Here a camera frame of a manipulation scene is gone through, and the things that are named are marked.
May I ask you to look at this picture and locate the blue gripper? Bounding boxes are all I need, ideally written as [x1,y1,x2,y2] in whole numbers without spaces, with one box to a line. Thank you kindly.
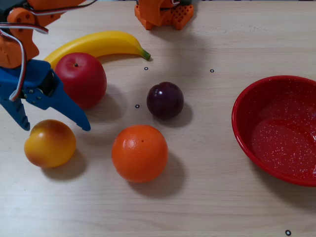
[0,59,92,132]

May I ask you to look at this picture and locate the yellow toy peach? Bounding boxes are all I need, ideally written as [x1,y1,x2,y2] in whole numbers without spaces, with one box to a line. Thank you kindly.
[24,119,77,168]

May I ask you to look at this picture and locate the orange robot base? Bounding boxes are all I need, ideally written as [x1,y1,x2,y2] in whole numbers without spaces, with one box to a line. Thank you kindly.
[134,0,195,31]

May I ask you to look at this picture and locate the red speckled enamel bowl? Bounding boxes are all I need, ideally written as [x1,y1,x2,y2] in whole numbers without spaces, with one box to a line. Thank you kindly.
[231,75,316,187]

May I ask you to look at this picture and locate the red toy apple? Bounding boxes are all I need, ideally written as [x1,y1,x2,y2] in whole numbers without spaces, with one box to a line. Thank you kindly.
[54,52,108,110]

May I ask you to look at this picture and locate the yellow toy banana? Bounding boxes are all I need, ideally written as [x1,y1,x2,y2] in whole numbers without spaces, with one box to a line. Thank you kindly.
[43,31,151,70]

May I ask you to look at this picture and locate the toy orange fruit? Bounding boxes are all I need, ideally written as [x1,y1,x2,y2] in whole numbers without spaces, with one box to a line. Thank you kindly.
[111,124,169,183]

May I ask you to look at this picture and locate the dark purple toy plum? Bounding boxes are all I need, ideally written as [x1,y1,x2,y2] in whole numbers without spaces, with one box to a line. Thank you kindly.
[146,81,185,120]

